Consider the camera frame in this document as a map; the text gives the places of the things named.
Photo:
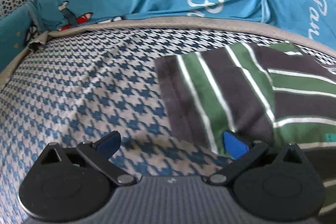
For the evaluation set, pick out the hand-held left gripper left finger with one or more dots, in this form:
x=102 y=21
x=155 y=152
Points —
x=110 y=142

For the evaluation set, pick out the blue houndstooth mat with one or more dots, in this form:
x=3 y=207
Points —
x=92 y=82

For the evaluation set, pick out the green grey striped shirt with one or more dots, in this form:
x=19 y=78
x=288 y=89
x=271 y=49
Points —
x=236 y=87

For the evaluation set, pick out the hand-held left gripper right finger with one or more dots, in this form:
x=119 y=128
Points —
x=235 y=145

